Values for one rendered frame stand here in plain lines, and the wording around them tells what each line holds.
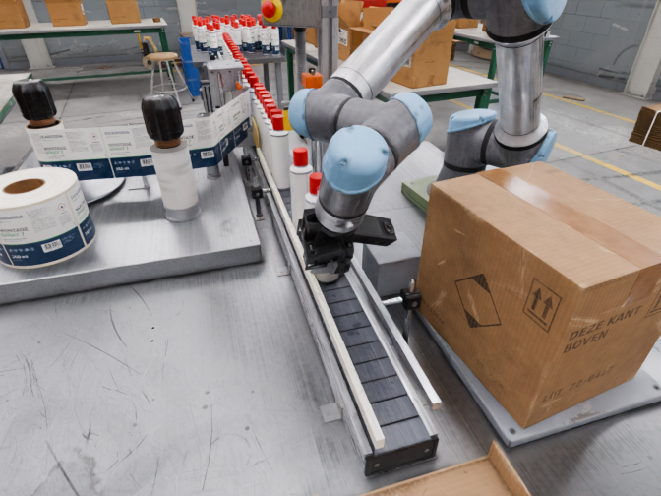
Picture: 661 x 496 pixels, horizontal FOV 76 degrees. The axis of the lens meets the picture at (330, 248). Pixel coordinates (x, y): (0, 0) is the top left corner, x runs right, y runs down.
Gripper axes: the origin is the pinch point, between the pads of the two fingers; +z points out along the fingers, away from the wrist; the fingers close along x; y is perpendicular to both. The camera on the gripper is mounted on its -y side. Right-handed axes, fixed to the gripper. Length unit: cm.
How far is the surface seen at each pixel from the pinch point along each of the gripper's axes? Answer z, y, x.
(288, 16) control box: -5, -5, -66
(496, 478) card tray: -11.5, -11.3, 40.0
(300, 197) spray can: 6.4, 1.4, -20.5
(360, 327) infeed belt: -1.2, -1.6, 13.1
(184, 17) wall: 422, 26, -673
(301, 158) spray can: -0.9, 0.7, -25.5
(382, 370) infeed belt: -6.3, -1.6, 21.9
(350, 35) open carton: 130, -93, -232
